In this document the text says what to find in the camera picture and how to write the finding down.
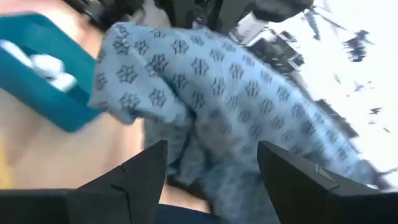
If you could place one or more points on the pale grey-blue patterned gown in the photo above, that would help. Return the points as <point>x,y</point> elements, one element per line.
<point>217,93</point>

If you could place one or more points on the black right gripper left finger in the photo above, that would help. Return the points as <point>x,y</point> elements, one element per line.
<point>93,205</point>

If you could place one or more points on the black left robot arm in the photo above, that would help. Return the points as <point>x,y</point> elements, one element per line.
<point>105,12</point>

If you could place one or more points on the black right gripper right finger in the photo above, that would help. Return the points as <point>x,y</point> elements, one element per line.
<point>311,199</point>

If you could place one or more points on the white gauze roll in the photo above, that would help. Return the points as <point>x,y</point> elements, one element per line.
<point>63,82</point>
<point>48,65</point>
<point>14,53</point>

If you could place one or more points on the teal plastic bin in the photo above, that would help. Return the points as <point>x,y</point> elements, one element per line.
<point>46,102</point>

